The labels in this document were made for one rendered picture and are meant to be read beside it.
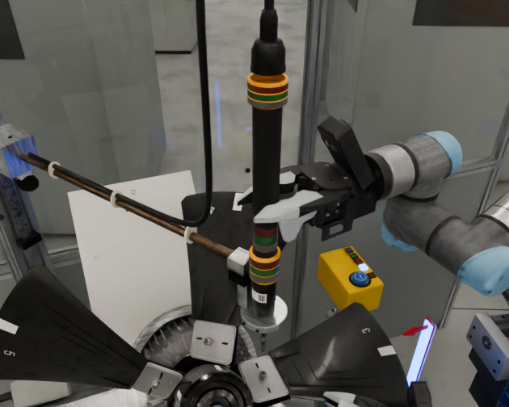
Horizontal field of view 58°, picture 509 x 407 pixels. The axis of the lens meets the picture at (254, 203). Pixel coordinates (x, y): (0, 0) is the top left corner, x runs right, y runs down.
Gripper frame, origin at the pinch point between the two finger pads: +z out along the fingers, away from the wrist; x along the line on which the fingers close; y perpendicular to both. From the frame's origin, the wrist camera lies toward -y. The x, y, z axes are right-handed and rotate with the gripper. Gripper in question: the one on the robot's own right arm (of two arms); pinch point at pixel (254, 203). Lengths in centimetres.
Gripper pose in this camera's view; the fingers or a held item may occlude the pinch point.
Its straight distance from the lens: 56.5
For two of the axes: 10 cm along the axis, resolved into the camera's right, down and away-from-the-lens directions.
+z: -8.6, 2.8, -4.2
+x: -5.1, -4.9, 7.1
